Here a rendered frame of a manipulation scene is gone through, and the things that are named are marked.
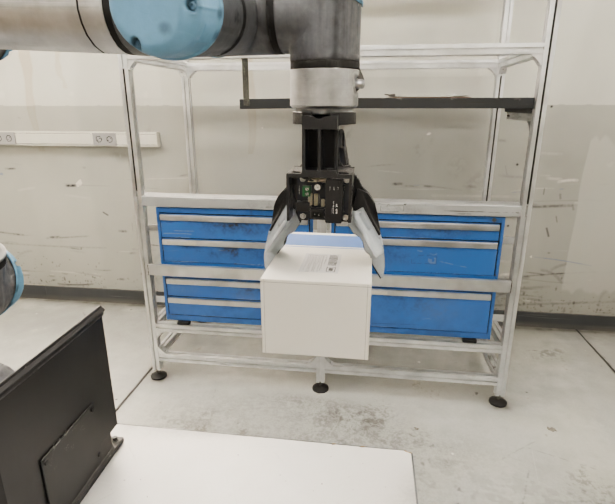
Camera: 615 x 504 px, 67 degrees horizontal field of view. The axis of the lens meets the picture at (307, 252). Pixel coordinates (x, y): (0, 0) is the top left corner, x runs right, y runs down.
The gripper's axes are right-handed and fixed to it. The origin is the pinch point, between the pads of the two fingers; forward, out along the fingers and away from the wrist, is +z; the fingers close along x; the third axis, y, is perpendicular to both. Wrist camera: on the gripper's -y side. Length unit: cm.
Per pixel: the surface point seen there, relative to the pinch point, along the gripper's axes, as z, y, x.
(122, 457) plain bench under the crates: 42, -9, -38
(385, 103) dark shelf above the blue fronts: -20, -141, 10
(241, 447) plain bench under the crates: 41.6, -14.8, -16.7
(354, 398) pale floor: 112, -134, 2
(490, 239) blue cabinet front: 34, -141, 56
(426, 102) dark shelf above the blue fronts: -21, -141, 26
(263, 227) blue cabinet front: 32, -140, -41
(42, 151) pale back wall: 10, -226, -206
